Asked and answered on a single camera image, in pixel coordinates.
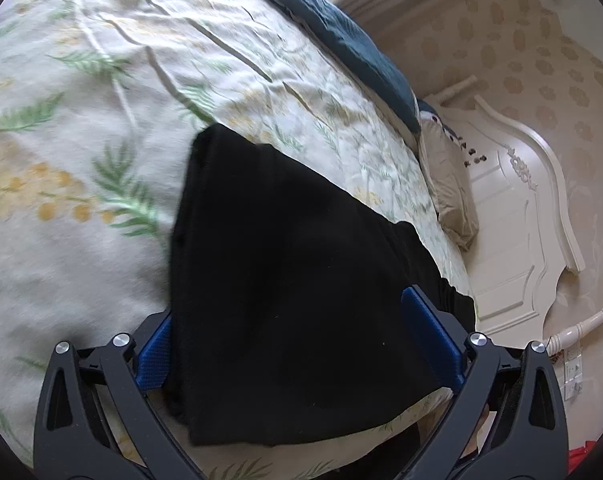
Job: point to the teal blanket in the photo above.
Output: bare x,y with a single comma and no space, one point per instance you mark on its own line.
361,55

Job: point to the black studded pants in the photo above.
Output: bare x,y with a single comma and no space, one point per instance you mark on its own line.
291,285

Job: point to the white wall socket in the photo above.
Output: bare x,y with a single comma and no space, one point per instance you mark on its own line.
575,375

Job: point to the white carved headboard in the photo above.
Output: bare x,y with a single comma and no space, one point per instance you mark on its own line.
511,240

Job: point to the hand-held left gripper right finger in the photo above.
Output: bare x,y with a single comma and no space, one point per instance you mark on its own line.
434,335

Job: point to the polka dot cloth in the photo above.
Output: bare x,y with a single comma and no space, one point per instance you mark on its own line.
444,130

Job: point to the leaf print bed sheet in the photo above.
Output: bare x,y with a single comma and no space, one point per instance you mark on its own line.
81,160

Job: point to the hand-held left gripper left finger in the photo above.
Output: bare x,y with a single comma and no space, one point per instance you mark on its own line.
154,355

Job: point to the beige pillow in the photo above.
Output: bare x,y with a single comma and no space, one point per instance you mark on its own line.
451,200

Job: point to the red object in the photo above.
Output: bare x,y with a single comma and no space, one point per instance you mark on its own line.
581,457

